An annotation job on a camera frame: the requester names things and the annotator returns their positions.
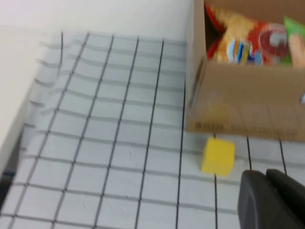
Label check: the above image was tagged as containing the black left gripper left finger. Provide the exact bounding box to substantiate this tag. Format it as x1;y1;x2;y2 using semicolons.
237;169;301;229

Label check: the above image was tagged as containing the red shrimp chips bag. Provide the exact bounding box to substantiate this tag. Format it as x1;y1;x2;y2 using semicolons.
204;3;293;66

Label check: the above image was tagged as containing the white grid tablecloth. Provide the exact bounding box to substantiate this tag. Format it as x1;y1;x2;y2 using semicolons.
0;31;305;229

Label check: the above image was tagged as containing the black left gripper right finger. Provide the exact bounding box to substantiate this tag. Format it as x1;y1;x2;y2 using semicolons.
265;168;305;229

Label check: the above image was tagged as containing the cardboard box with F2 print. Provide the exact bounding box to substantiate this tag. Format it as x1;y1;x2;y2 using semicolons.
185;0;305;142

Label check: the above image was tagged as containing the yellow foam cube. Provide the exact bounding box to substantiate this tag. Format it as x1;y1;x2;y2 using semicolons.
201;137;236;177

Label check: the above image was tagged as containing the green Lay's chips bag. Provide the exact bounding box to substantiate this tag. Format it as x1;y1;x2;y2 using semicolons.
283;15;305;69

